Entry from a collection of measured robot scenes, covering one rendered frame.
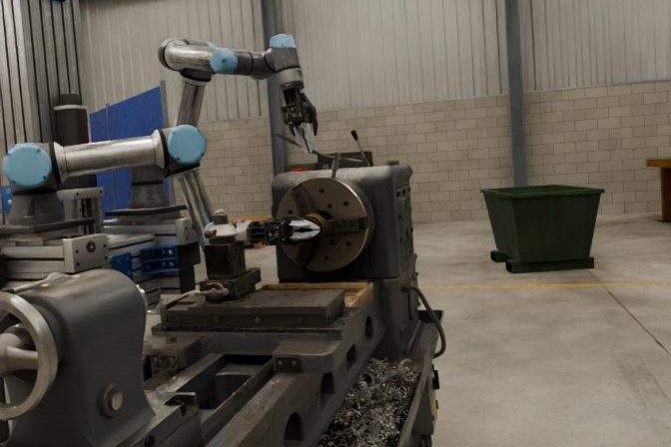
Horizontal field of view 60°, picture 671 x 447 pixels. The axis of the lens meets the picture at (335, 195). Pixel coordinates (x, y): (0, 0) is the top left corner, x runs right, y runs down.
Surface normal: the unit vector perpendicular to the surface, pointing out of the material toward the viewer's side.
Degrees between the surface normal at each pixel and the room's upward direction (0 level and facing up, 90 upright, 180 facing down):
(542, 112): 90
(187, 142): 89
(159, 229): 90
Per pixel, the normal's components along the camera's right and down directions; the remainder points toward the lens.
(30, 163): 0.28, 0.04
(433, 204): -0.23, 0.07
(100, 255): 0.93, -0.04
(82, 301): 0.69, -0.66
